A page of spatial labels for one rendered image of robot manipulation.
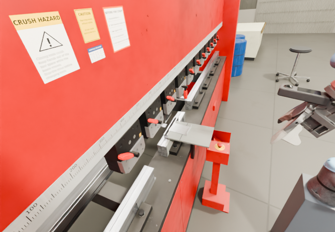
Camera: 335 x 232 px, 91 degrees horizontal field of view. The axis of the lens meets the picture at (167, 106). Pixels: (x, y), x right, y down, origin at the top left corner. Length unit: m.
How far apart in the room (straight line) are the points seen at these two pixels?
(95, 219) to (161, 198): 1.19
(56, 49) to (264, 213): 1.96
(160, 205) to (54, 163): 0.62
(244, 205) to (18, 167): 1.85
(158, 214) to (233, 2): 2.72
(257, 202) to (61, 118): 1.89
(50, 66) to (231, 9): 2.73
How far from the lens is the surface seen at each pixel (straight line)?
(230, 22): 2.95
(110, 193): 1.04
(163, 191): 0.98
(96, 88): 0.47
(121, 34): 0.56
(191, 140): 1.02
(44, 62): 0.39
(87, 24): 0.47
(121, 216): 0.86
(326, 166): 1.16
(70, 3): 0.45
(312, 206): 1.27
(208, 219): 1.87
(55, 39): 0.41
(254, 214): 1.98
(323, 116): 0.60
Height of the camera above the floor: 1.71
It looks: 32 degrees down
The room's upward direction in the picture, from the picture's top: 6 degrees counter-clockwise
